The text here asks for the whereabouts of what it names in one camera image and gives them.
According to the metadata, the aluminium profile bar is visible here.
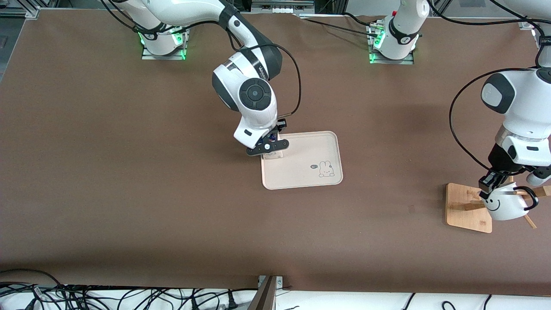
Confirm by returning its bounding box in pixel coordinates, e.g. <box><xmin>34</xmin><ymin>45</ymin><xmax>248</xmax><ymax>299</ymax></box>
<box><xmin>246</xmin><ymin>276</ymin><xmax>279</xmax><ymax>310</ymax></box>

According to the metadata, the aluminium frame corner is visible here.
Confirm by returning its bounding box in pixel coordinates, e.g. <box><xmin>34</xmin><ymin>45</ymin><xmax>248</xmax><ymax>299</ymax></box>
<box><xmin>0</xmin><ymin>0</ymin><xmax>41</xmax><ymax>20</ymax></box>

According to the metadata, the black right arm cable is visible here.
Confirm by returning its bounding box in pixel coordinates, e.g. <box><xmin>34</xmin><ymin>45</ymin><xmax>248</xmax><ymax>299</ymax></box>
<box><xmin>227</xmin><ymin>32</ymin><xmax>302</xmax><ymax>118</ymax></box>

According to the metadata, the grey box device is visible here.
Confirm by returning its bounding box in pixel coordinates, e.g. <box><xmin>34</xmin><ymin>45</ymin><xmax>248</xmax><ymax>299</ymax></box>
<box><xmin>252</xmin><ymin>0</ymin><xmax>315</xmax><ymax>14</ymax></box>

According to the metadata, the blue milk carton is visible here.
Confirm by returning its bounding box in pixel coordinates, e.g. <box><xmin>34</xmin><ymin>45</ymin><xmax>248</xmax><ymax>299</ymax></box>
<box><xmin>262</xmin><ymin>134</ymin><xmax>285</xmax><ymax>161</ymax></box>

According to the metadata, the wooden mug tree stand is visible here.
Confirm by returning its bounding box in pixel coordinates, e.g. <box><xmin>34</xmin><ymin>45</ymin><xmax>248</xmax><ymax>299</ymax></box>
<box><xmin>446</xmin><ymin>174</ymin><xmax>551</xmax><ymax>233</ymax></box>

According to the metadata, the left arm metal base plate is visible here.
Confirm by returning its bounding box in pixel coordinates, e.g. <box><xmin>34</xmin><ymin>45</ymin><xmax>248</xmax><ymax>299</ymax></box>
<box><xmin>367</xmin><ymin>24</ymin><xmax>415</xmax><ymax>65</ymax></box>

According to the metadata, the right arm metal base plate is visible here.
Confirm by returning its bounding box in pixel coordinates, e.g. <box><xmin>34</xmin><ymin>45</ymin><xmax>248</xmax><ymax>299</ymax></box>
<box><xmin>141</xmin><ymin>28</ymin><xmax>188</xmax><ymax>60</ymax></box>

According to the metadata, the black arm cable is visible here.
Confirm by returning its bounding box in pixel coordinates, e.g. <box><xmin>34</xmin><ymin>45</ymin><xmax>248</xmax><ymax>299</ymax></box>
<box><xmin>449</xmin><ymin>67</ymin><xmax>539</xmax><ymax>173</ymax></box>
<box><xmin>227</xmin><ymin>32</ymin><xmax>302</xmax><ymax>118</ymax></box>

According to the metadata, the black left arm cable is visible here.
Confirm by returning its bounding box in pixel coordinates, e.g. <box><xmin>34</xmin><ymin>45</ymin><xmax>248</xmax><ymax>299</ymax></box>
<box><xmin>449</xmin><ymin>67</ymin><xmax>539</xmax><ymax>173</ymax></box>

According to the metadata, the white smiley mug black handle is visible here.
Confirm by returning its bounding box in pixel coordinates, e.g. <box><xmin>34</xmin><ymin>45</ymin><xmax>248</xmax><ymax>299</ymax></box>
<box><xmin>480</xmin><ymin>182</ymin><xmax>539</xmax><ymax>221</ymax></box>

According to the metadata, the cream tray with animal print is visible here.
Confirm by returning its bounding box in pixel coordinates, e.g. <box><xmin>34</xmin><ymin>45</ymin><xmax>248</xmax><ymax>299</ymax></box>
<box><xmin>261</xmin><ymin>131</ymin><xmax>344</xmax><ymax>190</ymax></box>

